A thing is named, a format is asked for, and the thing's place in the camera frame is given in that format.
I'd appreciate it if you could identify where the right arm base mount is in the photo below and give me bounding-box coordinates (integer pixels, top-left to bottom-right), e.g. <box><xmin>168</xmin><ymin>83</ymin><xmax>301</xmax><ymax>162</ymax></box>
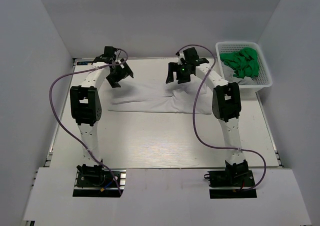
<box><xmin>203</xmin><ymin>170</ymin><xmax>257</xmax><ymax>199</ymax></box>

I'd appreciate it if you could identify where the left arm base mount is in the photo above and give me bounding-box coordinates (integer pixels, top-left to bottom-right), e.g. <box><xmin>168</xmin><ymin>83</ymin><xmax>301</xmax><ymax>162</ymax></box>
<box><xmin>72</xmin><ymin>164</ymin><xmax>126</xmax><ymax>198</ymax></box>

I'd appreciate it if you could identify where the blue table label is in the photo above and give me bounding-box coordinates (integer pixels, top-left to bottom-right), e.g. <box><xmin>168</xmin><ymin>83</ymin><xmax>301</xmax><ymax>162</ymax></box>
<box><xmin>76</xmin><ymin>61</ymin><xmax>92</xmax><ymax>65</ymax></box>

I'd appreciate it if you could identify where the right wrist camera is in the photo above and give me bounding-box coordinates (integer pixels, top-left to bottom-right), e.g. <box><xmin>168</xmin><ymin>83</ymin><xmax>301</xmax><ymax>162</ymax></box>
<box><xmin>175</xmin><ymin>52</ymin><xmax>185</xmax><ymax>65</ymax></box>

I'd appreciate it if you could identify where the grey t shirt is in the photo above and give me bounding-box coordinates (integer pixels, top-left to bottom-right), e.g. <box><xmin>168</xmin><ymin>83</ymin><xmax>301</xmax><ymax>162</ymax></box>
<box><xmin>222</xmin><ymin>64</ymin><xmax>256</xmax><ymax>85</ymax></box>

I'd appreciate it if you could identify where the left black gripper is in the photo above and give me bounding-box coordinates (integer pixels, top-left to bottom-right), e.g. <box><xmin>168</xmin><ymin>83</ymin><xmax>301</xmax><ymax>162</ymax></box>
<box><xmin>106</xmin><ymin>59</ymin><xmax>134</xmax><ymax>88</ymax></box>

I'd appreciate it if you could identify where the green t shirt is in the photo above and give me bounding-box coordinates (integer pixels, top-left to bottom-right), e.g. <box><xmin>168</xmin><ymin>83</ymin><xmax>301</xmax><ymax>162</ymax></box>
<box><xmin>219</xmin><ymin>47</ymin><xmax>260</xmax><ymax>79</ymax></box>

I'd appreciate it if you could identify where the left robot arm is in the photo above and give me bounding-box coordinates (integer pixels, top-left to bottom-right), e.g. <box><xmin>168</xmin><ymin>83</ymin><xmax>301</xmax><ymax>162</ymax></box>
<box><xmin>69</xmin><ymin>46</ymin><xmax>134</xmax><ymax>163</ymax></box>

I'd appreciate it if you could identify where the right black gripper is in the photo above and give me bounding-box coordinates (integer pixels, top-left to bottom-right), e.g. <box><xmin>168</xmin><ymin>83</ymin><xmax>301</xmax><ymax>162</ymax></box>
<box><xmin>166</xmin><ymin>62</ymin><xmax>193</xmax><ymax>84</ymax></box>

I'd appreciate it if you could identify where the white plastic basket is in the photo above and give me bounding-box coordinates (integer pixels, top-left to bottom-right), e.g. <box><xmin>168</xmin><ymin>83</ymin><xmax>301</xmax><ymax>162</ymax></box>
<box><xmin>215</xmin><ymin>41</ymin><xmax>273</xmax><ymax>93</ymax></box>

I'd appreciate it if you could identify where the white t shirt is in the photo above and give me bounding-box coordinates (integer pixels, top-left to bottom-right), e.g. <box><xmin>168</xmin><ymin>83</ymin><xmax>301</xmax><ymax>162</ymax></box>
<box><xmin>107</xmin><ymin>78</ymin><xmax>212</xmax><ymax>115</ymax></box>

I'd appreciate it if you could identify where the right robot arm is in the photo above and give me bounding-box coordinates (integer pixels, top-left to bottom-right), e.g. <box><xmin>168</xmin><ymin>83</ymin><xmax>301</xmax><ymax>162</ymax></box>
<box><xmin>166</xmin><ymin>45</ymin><xmax>249</xmax><ymax>186</ymax></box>

